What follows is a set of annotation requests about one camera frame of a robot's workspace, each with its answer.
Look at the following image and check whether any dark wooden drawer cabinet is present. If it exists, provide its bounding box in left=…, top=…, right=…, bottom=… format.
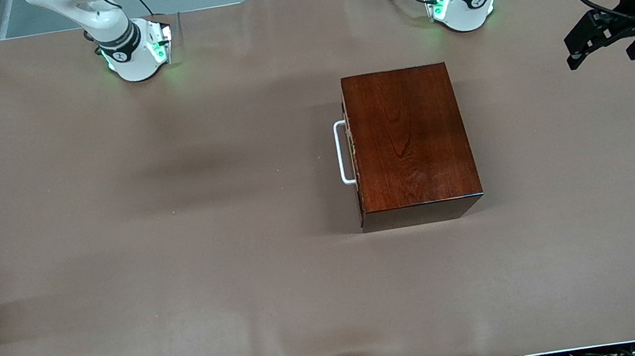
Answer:
left=339, top=59, right=487, bottom=233

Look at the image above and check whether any metal base connector bracket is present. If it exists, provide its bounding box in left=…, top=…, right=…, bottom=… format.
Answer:
left=146, top=21, right=176, bottom=66
left=422, top=0, right=452, bottom=24

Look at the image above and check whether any brown table mat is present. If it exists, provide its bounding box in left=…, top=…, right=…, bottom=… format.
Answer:
left=0, top=0, right=635, bottom=356

